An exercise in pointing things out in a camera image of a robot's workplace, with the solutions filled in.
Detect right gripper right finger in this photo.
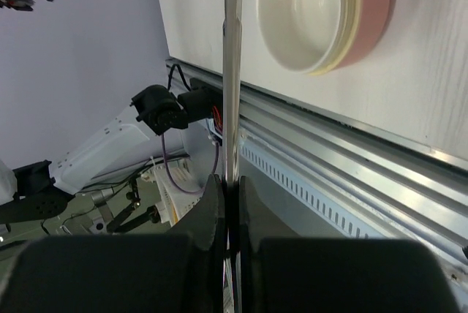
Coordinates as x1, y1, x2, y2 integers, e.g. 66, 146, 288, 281
238, 178, 459, 312

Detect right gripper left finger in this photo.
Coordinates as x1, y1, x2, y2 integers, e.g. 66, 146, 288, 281
1, 175, 224, 312

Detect metal tongs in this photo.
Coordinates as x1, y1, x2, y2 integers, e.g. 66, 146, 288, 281
222, 0, 242, 312

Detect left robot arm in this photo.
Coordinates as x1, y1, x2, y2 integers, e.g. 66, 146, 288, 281
1, 0, 221, 226

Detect pink and cream lunch bowl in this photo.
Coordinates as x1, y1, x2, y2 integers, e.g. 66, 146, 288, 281
257, 0, 390, 75

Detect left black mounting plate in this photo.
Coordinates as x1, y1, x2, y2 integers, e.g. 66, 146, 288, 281
186, 78, 223, 122

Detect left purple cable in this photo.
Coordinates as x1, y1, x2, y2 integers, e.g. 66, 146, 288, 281
160, 133, 222, 195

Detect white slotted cable duct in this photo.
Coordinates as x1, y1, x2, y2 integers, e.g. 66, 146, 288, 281
237, 140, 381, 241

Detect aluminium rail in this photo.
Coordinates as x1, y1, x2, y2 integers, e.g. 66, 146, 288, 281
164, 57, 468, 241

